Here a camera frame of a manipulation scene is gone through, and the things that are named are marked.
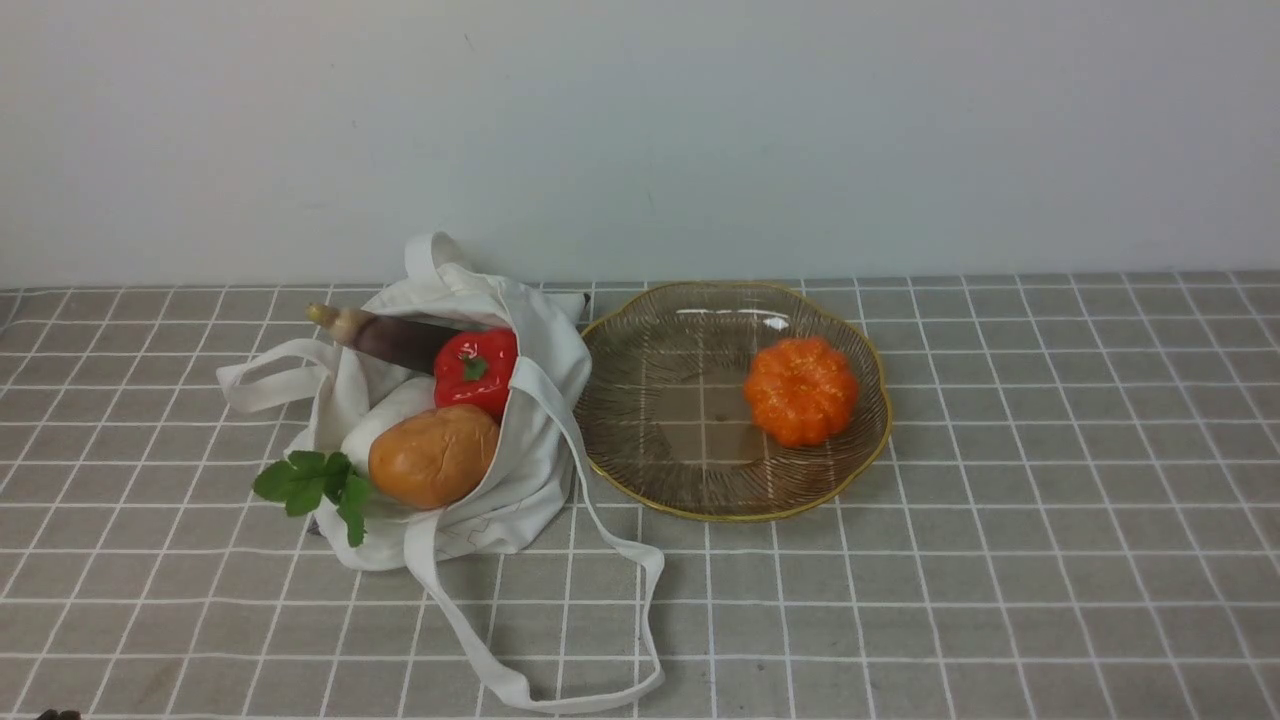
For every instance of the brown potato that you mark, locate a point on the brown potato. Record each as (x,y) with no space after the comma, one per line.
(434,458)

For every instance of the white cloth tote bag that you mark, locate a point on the white cloth tote bag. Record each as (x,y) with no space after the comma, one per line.
(540,457)

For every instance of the gold-rimmed glass plate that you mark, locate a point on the gold-rimmed glass plate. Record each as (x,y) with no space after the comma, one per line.
(665,419)

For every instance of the orange pumpkin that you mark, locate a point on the orange pumpkin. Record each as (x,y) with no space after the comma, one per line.
(801,391)

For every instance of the red bell pepper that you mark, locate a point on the red bell pepper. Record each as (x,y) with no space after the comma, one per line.
(474,369)

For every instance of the purple eggplant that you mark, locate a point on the purple eggplant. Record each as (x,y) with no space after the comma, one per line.
(392,339)

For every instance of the white radish with leaves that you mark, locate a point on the white radish with leaves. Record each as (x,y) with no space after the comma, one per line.
(335,487)

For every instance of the grey checked tablecloth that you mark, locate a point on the grey checked tablecloth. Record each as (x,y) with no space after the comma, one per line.
(1076,517)

